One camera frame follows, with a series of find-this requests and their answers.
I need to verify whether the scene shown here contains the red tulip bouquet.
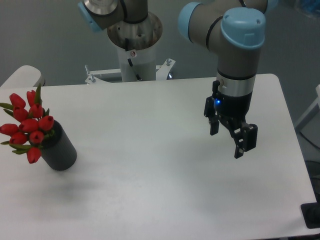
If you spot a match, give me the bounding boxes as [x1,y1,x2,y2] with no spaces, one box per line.
[0,85,55,164]

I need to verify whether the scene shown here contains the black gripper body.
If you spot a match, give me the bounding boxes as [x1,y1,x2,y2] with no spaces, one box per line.
[204,80,252,130]

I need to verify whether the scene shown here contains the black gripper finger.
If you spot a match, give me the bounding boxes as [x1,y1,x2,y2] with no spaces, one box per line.
[208,116,220,136]
[229,121,258,159]

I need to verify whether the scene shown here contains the dark grey ribbed vase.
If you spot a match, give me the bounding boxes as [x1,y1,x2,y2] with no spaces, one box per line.
[41,120,77,171]

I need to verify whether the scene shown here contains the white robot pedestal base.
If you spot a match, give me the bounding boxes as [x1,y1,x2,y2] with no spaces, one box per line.
[85,12,176,84]

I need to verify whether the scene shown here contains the white furniture frame right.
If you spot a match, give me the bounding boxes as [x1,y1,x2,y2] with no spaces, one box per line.
[293,85,320,133]

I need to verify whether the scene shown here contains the black device at table edge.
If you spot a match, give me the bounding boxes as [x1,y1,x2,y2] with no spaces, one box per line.
[300,202,320,229]

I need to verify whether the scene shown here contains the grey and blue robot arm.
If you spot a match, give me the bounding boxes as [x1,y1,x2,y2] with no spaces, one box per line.
[78,0,277,138]

